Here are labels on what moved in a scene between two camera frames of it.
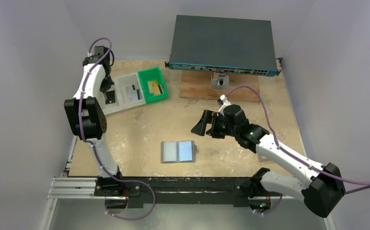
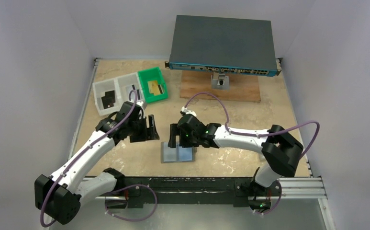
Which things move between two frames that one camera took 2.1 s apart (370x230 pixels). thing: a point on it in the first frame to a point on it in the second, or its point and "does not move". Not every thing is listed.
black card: (110, 97) does not move
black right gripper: (211, 123) to (175, 133)
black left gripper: (105, 86) to (148, 133)
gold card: (153, 87) does not move
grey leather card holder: (178, 151) does not move
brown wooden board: (197, 85) does not move
